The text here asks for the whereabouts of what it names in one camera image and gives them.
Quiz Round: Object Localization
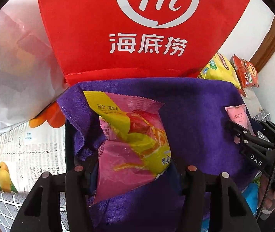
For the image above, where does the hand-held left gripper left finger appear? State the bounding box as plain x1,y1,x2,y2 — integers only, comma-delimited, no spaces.
10,150,100,232

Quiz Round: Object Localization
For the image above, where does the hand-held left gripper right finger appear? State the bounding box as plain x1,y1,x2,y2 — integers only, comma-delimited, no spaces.
171,162,261,232

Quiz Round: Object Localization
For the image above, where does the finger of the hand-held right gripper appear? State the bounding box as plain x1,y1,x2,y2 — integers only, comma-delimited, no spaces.
225,119,275,151
256,118,275,139

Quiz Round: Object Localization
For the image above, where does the small pink snack packet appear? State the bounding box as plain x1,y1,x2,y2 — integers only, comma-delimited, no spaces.
224,104,255,136

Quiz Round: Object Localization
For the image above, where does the pink and yellow snack packet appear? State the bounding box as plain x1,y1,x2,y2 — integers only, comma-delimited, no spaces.
83,90,173,203

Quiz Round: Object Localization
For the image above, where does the purple cloth-covered tray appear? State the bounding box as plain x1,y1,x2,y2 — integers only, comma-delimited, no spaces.
56,77,261,232

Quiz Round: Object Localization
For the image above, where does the blue flat packet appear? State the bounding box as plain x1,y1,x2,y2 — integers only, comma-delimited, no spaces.
241,182,260,219

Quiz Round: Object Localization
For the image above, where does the orange chips bag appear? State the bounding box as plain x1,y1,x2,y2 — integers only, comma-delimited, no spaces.
232,54,260,89

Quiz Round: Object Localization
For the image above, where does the yellow chips bag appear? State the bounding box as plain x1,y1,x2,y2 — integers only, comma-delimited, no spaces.
199,53,243,90

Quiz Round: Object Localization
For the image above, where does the printed white mat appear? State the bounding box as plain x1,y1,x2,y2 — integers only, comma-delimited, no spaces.
0,101,66,194

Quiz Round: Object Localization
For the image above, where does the white plastic bag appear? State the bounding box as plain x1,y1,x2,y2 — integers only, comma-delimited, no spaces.
0,3,70,136

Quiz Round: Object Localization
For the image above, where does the red paper bag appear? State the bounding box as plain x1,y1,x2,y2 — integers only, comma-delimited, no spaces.
35,0,255,86

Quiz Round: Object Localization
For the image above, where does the brown wooden door frame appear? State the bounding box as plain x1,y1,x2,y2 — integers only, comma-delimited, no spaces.
250,16,275,73

